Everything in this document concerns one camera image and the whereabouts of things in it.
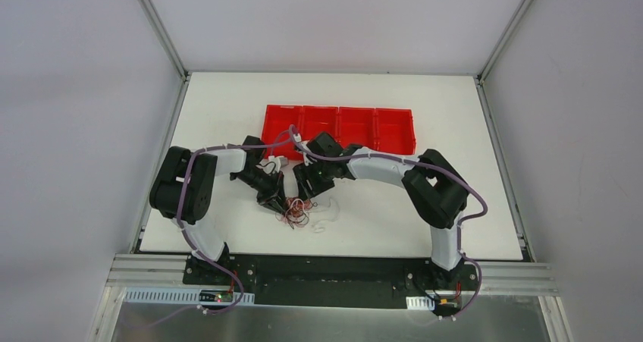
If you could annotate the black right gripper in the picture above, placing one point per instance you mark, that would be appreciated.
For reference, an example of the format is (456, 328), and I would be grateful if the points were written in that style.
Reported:
(305, 188)

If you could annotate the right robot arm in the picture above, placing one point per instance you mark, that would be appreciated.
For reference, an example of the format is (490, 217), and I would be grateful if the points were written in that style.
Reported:
(434, 188)

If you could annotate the red bin far right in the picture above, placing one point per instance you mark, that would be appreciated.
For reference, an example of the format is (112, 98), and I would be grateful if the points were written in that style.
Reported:
(396, 132)

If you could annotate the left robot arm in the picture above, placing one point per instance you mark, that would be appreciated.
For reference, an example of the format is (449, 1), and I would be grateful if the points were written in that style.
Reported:
(183, 187)

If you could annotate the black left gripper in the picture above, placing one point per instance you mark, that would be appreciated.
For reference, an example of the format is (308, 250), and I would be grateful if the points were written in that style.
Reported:
(268, 189)

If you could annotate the red bin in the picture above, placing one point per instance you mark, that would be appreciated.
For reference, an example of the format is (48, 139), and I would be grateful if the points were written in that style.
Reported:
(357, 126)
(318, 119)
(396, 132)
(277, 121)

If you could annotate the red bin far left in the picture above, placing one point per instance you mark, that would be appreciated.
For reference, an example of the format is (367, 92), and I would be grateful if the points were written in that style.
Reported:
(277, 121)

